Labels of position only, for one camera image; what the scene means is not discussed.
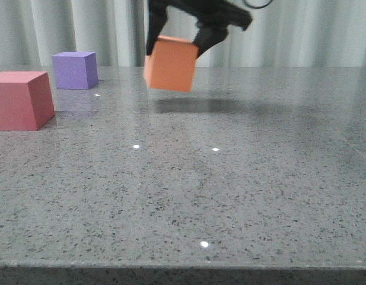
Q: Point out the red foam block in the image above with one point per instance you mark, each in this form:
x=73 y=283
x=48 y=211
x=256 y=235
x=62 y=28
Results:
x=26 y=102

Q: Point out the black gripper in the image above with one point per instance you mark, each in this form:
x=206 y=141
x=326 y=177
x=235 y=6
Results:
x=213 y=18

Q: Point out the purple foam cube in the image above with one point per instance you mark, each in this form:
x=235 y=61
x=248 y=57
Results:
x=75 y=70

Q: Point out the orange foam cube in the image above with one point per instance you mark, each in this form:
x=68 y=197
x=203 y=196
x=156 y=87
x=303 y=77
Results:
x=171 y=66

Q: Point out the pale green curtain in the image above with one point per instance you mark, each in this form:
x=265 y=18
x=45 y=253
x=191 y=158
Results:
x=282 y=34

